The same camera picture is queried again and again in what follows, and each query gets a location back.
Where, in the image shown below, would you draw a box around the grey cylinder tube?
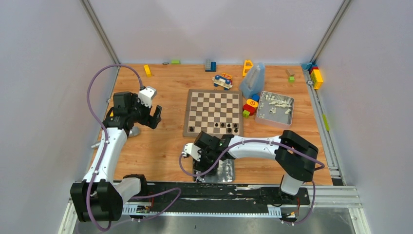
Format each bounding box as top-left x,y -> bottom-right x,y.
91,126 -> 141,149

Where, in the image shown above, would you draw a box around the purple cable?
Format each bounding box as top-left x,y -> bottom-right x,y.
178,138 -> 326,226
85,63 -> 182,232

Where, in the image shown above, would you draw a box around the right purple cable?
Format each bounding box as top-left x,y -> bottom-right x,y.
178,138 -> 326,226

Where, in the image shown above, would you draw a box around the red yellow blue block toy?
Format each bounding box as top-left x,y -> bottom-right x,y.
242,94 -> 260,118

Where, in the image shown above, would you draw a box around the yellow block far left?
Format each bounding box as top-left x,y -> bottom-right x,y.
144,64 -> 153,77

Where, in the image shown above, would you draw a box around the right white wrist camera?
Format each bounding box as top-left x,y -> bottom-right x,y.
183,143 -> 201,162

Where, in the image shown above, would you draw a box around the translucent blue plastic container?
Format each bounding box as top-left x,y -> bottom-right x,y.
239,63 -> 265,99

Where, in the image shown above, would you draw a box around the silver tray white pieces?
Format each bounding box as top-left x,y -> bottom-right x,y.
255,91 -> 295,130

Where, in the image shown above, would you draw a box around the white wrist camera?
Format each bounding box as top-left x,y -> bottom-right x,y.
138,86 -> 157,108
183,143 -> 201,162

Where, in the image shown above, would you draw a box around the blue grey block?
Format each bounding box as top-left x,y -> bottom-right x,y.
205,59 -> 217,72

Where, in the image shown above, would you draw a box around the silver tray black pieces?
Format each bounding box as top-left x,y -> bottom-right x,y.
193,159 -> 235,183

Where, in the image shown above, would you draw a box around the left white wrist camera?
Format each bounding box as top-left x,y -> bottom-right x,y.
138,86 -> 157,108

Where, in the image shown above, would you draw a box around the yellow red blue brick stack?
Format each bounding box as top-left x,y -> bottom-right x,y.
301,63 -> 323,90

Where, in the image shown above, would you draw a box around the colourful toy car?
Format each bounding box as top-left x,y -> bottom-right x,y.
212,73 -> 233,90

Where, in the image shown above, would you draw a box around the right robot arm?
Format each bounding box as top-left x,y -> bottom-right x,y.
184,130 -> 324,204

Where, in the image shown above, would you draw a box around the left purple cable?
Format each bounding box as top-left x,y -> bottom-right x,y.
85,63 -> 182,232

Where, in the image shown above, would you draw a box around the wooden chessboard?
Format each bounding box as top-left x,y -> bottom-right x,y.
183,89 -> 244,137

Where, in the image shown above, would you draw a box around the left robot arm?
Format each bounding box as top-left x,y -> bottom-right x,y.
70,86 -> 162,222

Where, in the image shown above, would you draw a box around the wooden brown block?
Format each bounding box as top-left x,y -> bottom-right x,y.
285,69 -> 295,77

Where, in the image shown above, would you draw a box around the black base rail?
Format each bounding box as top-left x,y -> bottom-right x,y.
84,179 -> 345,216

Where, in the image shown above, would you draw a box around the yellow triangular frame toy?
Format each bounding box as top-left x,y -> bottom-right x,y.
242,59 -> 254,77

